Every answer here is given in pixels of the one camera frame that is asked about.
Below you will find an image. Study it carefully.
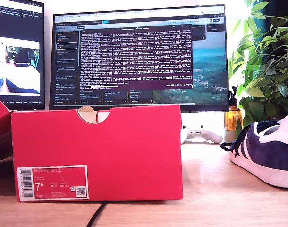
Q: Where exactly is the narrow black computer monitor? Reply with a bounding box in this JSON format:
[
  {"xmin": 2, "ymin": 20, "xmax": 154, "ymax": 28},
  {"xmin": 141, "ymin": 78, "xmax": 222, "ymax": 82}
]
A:
[{"xmin": 0, "ymin": 0, "xmax": 46, "ymax": 111}]

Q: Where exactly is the green leafy houseplant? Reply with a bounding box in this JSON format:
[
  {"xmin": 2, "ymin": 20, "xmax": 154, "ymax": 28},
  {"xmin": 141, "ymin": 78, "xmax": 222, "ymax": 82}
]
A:
[{"xmin": 229, "ymin": 0, "xmax": 288, "ymax": 133}]

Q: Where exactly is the wide black computer monitor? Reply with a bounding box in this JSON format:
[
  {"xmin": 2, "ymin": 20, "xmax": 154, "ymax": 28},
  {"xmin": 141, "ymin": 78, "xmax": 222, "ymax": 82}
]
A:
[{"xmin": 49, "ymin": 4, "xmax": 230, "ymax": 112}]

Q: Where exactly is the blue suede shoe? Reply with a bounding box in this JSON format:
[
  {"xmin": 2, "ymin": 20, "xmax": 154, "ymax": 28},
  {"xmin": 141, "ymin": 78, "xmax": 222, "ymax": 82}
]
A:
[{"xmin": 220, "ymin": 115, "xmax": 288, "ymax": 190}]

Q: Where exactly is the pale grey round pot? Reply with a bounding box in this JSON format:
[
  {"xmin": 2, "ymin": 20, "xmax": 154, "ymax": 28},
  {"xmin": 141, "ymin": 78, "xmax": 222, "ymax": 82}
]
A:
[{"xmin": 224, "ymin": 129, "xmax": 239, "ymax": 144}]

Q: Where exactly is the white game controller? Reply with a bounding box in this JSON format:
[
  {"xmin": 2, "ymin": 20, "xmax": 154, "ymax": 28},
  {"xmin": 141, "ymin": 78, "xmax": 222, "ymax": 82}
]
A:
[{"xmin": 180, "ymin": 125, "xmax": 224, "ymax": 144}]

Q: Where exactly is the red cardboard shoebox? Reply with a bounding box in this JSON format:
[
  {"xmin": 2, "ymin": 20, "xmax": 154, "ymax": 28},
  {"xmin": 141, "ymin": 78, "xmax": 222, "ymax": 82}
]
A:
[{"xmin": 10, "ymin": 104, "xmax": 184, "ymax": 202}]

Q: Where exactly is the red shoebox lid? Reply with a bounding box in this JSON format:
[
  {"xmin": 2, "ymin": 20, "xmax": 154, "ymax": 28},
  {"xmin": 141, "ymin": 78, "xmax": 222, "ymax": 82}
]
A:
[{"xmin": 0, "ymin": 94, "xmax": 14, "ymax": 164}]

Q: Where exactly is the amber pump bottle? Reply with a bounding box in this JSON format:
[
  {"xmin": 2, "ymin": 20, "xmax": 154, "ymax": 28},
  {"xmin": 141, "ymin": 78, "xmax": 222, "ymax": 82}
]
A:
[{"xmin": 224, "ymin": 85, "xmax": 243, "ymax": 132}]

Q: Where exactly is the dark teal curtain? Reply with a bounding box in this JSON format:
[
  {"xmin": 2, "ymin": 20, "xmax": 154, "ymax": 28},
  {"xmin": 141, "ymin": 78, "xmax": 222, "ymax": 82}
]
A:
[{"xmin": 249, "ymin": 0, "xmax": 288, "ymax": 48}]

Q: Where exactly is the black table cable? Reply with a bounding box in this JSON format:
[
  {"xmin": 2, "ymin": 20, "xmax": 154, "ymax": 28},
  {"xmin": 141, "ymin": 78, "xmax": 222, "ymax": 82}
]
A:
[{"xmin": 85, "ymin": 201, "xmax": 107, "ymax": 227}]

